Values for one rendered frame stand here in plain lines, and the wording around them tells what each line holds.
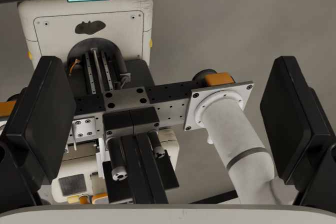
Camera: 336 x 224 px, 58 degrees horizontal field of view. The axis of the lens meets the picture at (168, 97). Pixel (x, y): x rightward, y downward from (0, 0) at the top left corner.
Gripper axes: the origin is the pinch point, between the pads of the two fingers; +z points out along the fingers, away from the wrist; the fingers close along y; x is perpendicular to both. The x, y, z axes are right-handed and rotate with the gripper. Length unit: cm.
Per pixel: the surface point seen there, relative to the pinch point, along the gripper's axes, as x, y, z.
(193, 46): -120, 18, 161
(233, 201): -380, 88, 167
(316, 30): -127, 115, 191
